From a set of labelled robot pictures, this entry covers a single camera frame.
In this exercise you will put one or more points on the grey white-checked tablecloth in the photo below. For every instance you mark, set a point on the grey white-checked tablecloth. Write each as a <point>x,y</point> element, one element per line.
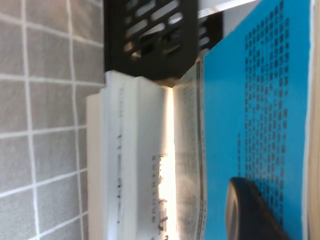
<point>50,100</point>

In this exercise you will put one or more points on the black mesh book stand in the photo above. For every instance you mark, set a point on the black mesh book stand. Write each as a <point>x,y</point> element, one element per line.
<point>150,62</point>

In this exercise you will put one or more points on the plain white book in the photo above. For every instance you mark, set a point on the plain white book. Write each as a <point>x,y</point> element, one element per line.
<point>93,162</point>

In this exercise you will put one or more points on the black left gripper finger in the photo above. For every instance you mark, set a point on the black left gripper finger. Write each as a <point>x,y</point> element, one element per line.
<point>247,215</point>

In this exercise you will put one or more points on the blue and grey DTC book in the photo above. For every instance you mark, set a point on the blue and grey DTC book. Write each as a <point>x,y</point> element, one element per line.
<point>225,112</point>

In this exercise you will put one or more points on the white car suspension book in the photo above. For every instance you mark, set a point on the white car suspension book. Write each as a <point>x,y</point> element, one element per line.
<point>140,125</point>

